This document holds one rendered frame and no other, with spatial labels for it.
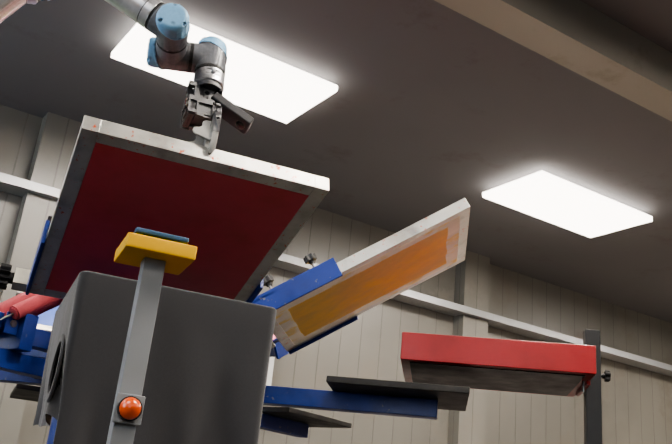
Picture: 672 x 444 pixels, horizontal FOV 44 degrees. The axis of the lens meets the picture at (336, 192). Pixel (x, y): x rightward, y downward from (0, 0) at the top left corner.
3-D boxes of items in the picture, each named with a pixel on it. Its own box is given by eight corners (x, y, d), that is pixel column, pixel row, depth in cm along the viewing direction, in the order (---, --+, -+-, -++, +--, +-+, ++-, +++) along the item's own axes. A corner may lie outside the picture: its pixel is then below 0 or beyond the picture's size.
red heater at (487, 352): (574, 401, 302) (574, 368, 307) (596, 379, 260) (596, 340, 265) (404, 387, 311) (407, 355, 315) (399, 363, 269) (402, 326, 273)
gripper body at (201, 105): (178, 131, 199) (183, 93, 206) (213, 140, 202) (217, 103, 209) (187, 111, 193) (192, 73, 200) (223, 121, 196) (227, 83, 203)
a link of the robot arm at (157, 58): (150, 22, 202) (196, 29, 204) (149, 45, 213) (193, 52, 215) (146, 50, 200) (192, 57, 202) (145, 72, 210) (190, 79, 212)
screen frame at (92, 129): (329, 191, 201) (329, 178, 203) (81, 128, 181) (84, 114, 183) (226, 328, 259) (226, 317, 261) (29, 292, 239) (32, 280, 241)
